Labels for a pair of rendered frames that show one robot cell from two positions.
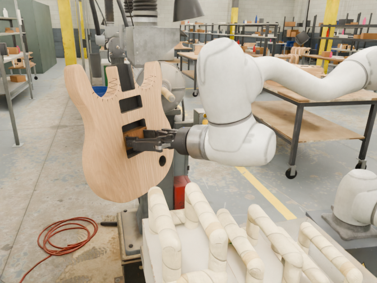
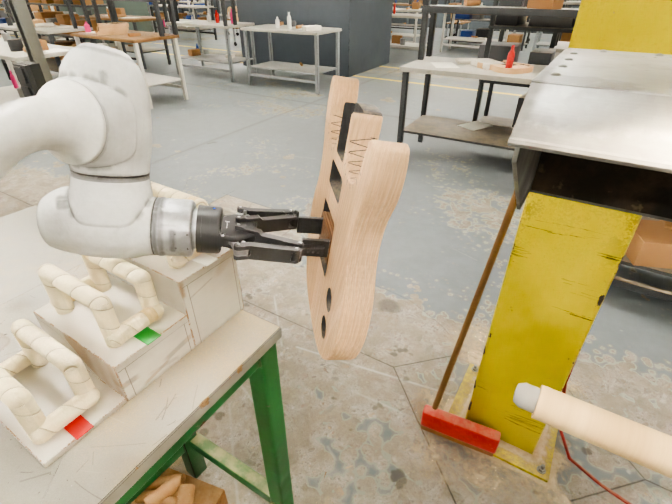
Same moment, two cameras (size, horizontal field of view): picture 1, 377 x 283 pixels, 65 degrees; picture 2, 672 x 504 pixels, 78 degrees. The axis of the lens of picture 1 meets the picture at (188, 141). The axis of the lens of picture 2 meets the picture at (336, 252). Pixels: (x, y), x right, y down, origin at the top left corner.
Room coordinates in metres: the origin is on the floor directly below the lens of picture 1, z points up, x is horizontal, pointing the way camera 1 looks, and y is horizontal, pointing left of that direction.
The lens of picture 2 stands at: (1.29, -0.23, 1.58)
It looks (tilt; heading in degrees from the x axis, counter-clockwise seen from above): 33 degrees down; 138
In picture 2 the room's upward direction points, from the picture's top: straight up
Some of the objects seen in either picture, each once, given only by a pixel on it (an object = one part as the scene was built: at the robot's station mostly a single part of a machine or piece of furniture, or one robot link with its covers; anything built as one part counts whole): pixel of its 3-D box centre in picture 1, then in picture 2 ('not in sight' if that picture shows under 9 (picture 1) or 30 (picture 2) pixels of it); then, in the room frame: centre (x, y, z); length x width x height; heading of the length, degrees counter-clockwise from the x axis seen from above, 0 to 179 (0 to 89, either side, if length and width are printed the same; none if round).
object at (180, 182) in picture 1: (179, 193); not in sight; (1.73, 0.05, 0.49); 0.25 x 0.12 x 0.37; 16
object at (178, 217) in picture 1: (173, 217); (195, 248); (0.58, 0.03, 1.12); 0.11 x 0.03 x 0.03; 106
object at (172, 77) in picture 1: (156, 82); not in sight; (1.63, 0.18, 1.25); 0.41 x 0.27 x 0.26; 16
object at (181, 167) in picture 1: (178, 131); not in sight; (1.73, 0.06, 0.93); 0.15 x 0.10 x 0.55; 16
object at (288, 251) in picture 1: (272, 232); (72, 286); (0.54, -0.19, 1.12); 0.20 x 0.03 x 0.03; 15
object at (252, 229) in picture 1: (252, 226); (108, 323); (0.62, -0.16, 1.07); 0.03 x 0.03 x 0.09
